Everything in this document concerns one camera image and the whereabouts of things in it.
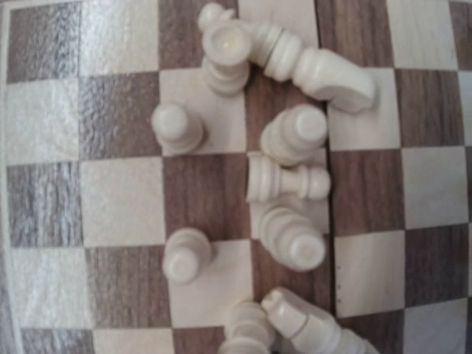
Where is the white chess bishop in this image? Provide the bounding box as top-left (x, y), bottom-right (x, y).
top-left (260, 104), bottom-right (328, 167)

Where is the white chess knight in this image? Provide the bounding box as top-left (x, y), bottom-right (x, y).
top-left (248, 22), bottom-right (377, 113)

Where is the white chess rook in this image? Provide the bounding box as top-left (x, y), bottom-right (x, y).
top-left (202, 21), bottom-right (252, 96)

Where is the white chess pawn standing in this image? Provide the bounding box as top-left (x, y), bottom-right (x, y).
top-left (151, 103), bottom-right (205, 156)

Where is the white chess piece lying bottom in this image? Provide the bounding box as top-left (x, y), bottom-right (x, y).
top-left (261, 288), bottom-right (378, 353)

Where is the white chess piece top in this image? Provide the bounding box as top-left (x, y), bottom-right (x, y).
top-left (197, 2), bottom-right (236, 32)

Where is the white chess pawn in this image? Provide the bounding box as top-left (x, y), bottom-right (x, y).
top-left (162, 227), bottom-right (213, 284)
top-left (151, 103), bottom-right (205, 156)
top-left (258, 205), bottom-right (327, 272)
top-left (246, 154), bottom-right (331, 203)

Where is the wooden chess board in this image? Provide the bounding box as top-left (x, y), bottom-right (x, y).
top-left (1, 1), bottom-right (471, 353)

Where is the white chess piece bottom edge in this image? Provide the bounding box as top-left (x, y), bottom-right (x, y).
top-left (218, 301), bottom-right (276, 353)

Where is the white chess pawn lying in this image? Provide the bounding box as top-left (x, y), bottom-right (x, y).
top-left (246, 154), bottom-right (331, 203)

